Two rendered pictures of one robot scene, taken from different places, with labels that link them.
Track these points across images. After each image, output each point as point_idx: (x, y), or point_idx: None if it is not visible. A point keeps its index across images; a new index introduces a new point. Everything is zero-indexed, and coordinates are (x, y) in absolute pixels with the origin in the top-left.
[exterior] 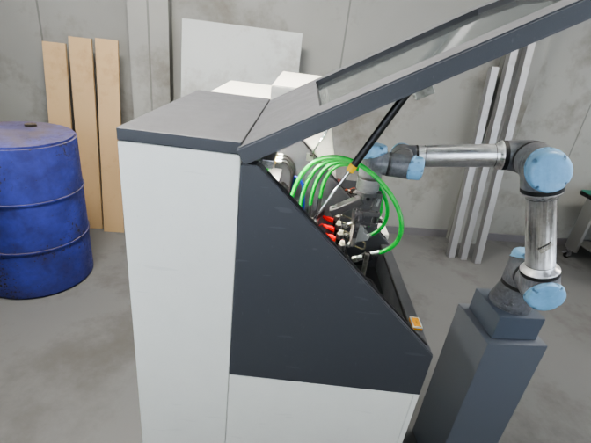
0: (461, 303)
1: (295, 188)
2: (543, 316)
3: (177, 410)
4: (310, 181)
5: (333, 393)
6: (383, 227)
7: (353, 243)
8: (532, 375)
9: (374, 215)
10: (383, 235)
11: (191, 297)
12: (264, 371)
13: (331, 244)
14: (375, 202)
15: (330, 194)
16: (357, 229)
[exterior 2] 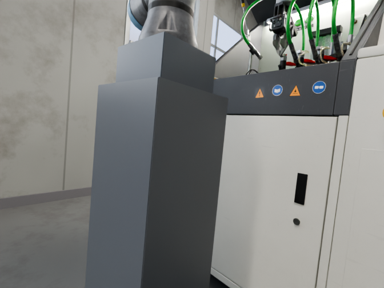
0: (224, 97)
1: (302, 31)
2: (121, 46)
3: None
4: (316, 22)
5: None
6: (286, 30)
7: (276, 51)
8: (94, 143)
9: (271, 22)
10: (351, 51)
11: None
12: None
13: (238, 41)
14: (276, 12)
15: (246, 20)
16: (273, 38)
